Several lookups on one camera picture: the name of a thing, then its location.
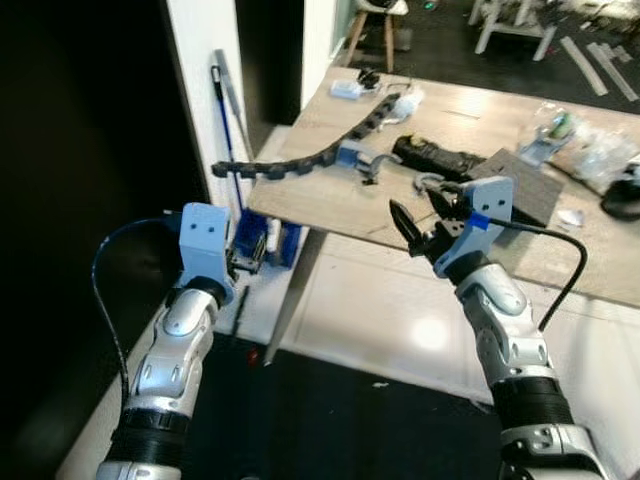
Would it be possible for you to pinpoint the blue crate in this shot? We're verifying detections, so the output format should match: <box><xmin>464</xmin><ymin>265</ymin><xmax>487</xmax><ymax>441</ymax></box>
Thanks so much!
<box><xmin>232</xmin><ymin>208</ymin><xmax>303</xmax><ymax>271</ymax></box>

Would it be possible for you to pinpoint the black rounded device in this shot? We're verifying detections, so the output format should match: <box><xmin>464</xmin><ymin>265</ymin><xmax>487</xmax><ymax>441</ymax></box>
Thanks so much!
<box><xmin>598</xmin><ymin>163</ymin><xmax>640</xmax><ymax>223</ymax></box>

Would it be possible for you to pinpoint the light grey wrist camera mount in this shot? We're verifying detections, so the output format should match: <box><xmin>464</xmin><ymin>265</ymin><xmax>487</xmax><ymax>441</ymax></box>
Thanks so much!
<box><xmin>434</xmin><ymin>176</ymin><xmax>517</xmax><ymax>283</ymax></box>
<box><xmin>179</xmin><ymin>202</ymin><xmax>238</xmax><ymax>307</ymax></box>

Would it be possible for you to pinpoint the grey floor plank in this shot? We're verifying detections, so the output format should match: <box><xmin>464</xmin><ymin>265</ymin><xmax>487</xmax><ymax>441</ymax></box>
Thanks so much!
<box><xmin>585</xmin><ymin>42</ymin><xmax>638</xmax><ymax>103</ymax></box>

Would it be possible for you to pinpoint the long black ribbed device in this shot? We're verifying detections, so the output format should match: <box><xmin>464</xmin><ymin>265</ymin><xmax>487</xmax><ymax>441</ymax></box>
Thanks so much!
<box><xmin>391</xmin><ymin>134</ymin><xmax>493</xmax><ymax>185</ymax></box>

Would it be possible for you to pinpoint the small white paper scrap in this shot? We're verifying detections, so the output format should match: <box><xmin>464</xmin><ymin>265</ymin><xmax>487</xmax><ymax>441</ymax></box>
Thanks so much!
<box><xmin>556</xmin><ymin>207</ymin><xmax>587</xmax><ymax>228</ymax></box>

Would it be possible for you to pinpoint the short black stick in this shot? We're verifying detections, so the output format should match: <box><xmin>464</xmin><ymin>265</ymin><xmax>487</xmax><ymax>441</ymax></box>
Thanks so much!
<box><xmin>230</xmin><ymin>288</ymin><xmax>253</xmax><ymax>339</ymax></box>

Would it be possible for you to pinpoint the white crumpled tissue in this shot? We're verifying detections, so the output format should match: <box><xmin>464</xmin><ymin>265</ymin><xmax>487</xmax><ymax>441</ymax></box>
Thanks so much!
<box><xmin>383</xmin><ymin>88</ymin><xmax>427</xmax><ymax>127</ymax></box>

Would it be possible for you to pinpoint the wooden table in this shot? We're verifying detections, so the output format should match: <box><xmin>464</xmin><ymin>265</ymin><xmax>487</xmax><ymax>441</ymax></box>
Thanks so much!
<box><xmin>244</xmin><ymin>67</ymin><xmax>640</xmax><ymax>368</ymax></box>

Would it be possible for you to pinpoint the dark grey foam pad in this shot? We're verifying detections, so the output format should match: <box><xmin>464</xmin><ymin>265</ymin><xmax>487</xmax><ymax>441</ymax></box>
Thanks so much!
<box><xmin>462</xmin><ymin>149</ymin><xmax>568</xmax><ymax>229</ymax></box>

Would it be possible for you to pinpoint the white metal frame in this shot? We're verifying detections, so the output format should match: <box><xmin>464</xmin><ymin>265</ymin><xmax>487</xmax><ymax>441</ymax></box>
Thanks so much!
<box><xmin>468</xmin><ymin>0</ymin><xmax>558</xmax><ymax>63</ymax></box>

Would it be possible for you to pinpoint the white power adapter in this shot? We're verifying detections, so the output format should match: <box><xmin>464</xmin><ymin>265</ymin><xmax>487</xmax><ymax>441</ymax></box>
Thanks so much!
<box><xmin>329</xmin><ymin>79</ymin><xmax>367</xmax><ymax>102</ymax></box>

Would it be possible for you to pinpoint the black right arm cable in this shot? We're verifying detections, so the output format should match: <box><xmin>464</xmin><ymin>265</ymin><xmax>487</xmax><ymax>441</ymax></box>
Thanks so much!
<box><xmin>488</xmin><ymin>216</ymin><xmax>590</xmax><ymax>333</ymax></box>

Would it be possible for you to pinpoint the light grey right wrist camera mount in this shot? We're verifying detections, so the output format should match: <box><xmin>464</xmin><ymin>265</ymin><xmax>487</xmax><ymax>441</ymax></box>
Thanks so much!
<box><xmin>434</xmin><ymin>176</ymin><xmax>517</xmax><ymax>283</ymax></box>

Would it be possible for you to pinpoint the blue handled stick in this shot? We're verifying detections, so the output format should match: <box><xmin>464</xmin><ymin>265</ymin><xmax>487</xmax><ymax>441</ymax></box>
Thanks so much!
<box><xmin>209</xmin><ymin>64</ymin><xmax>248</xmax><ymax>213</ymax></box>

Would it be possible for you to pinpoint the light grey left wrist camera mount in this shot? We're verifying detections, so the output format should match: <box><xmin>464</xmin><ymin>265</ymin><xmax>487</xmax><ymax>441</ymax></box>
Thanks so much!
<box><xmin>179</xmin><ymin>202</ymin><xmax>238</xmax><ymax>307</ymax></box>

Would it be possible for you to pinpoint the wooden chair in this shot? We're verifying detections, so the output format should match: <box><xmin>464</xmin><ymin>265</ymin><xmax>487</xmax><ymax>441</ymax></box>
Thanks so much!
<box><xmin>344</xmin><ymin>0</ymin><xmax>412</xmax><ymax>74</ymax></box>

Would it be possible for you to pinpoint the clear crumpled plastic bag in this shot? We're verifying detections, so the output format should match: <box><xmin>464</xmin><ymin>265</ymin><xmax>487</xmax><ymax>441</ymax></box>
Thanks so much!
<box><xmin>572</xmin><ymin>122</ymin><xmax>640</xmax><ymax>193</ymax></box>

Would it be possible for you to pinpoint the metal ring clamp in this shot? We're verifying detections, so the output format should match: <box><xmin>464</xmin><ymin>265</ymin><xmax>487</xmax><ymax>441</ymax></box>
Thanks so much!
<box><xmin>412</xmin><ymin>171</ymin><xmax>467</xmax><ymax>198</ymax></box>

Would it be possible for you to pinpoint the black floor mat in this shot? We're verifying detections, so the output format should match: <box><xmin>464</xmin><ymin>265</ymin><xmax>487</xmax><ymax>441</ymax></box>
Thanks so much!
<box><xmin>180</xmin><ymin>335</ymin><xmax>506</xmax><ymax>480</ymax></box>

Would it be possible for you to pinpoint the black cable drag chain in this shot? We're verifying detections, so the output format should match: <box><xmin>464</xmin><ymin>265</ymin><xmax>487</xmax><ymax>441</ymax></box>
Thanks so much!
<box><xmin>211</xmin><ymin>90</ymin><xmax>408</xmax><ymax>183</ymax></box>

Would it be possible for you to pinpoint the small black plug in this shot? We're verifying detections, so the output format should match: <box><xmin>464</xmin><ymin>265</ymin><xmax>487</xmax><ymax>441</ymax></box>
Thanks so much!
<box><xmin>356</xmin><ymin>68</ymin><xmax>383</xmax><ymax>91</ymax></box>

